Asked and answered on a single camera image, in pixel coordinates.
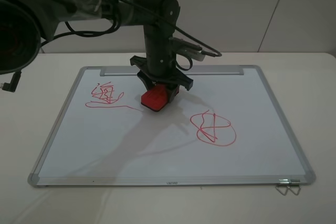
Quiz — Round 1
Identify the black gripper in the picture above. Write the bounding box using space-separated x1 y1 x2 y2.
130 56 193 103

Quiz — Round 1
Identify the red whiteboard eraser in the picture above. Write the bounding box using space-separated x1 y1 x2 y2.
141 84 168 112

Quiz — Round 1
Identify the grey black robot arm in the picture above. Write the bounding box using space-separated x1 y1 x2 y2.
1 0 193 101

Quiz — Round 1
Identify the left metal hanging clip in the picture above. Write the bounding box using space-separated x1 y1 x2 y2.
276 179 290 196

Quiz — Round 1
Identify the metal hanging clip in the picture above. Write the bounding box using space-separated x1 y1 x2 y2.
276 179 290 196
287 179 301 196

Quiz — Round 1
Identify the right metal hanging clip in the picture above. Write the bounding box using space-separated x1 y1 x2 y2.
287 179 301 196

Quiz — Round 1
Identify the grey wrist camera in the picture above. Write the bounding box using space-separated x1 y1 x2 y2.
169 37 205 62

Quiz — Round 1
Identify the white whiteboard with aluminium frame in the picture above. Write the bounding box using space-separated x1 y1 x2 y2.
28 65 316 187

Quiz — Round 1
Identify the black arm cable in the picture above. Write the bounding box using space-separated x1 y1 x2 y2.
10 0 223 72

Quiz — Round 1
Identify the black angled cable plug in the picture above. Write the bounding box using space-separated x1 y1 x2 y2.
1 71 22 93

